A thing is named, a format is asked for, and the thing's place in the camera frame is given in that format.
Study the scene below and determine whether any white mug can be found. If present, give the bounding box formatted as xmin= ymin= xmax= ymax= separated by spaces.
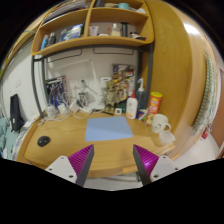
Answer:
xmin=151 ymin=114 xmax=171 ymax=134

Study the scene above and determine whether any black computer mouse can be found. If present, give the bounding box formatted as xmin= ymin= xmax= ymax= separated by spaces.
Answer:
xmin=37 ymin=136 xmax=51 ymax=147

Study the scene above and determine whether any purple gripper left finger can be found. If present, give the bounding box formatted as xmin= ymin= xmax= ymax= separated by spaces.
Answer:
xmin=46 ymin=145 xmax=94 ymax=187

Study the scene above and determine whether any small white cube clock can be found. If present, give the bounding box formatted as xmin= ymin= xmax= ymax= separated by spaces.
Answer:
xmin=115 ymin=108 xmax=122 ymax=115

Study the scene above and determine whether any black bag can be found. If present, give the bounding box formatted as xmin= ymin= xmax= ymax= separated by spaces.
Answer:
xmin=10 ymin=94 xmax=24 ymax=131

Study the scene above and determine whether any teal bowl top shelf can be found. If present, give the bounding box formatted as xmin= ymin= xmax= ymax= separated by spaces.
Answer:
xmin=118 ymin=3 xmax=129 ymax=10

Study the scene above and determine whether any white cables pile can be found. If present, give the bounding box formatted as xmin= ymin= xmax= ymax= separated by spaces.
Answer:
xmin=37 ymin=99 xmax=94 ymax=126

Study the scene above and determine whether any black cylinder bottle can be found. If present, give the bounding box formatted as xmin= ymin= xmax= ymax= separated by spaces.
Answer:
xmin=121 ymin=22 xmax=128 ymax=37

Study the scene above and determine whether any brown robot figurine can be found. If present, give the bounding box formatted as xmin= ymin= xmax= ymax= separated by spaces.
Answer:
xmin=104 ymin=80 xmax=118 ymax=114

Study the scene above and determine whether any blue mouse pad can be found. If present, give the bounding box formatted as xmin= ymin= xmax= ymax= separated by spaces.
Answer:
xmin=85 ymin=116 xmax=133 ymax=141

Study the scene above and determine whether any wooden desk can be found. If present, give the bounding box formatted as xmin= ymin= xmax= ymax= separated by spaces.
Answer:
xmin=17 ymin=113 xmax=175 ymax=178

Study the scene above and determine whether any white tube on shelf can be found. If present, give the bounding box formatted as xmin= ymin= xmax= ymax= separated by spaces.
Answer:
xmin=89 ymin=26 xmax=99 ymax=36

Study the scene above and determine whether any blue box artwork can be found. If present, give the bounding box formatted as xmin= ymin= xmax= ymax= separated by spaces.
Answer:
xmin=45 ymin=75 xmax=68 ymax=107

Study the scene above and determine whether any red yellow snack canister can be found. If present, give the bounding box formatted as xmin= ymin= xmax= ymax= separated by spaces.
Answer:
xmin=146 ymin=92 xmax=163 ymax=125

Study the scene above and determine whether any wooden wall shelf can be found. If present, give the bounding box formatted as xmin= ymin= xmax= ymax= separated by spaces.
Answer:
xmin=31 ymin=0 xmax=154 ymax=55

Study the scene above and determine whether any clear plastic cup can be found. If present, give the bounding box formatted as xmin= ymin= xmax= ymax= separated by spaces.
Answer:
xmin=159 ymin=130 xmax=175 ymax=146

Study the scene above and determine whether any blue spray bottle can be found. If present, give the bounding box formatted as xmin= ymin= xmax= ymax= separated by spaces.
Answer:
xmin=136 ymin=78 xmax=145 ymax=109

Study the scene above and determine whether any white glue bottle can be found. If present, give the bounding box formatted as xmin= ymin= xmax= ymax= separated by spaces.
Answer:
xmin=126 ymin=91 xmax=138 ymax=119

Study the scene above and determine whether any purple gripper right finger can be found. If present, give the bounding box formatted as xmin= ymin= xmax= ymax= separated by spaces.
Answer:
xmin=133 ymin=144 xmax=179 ymax=186

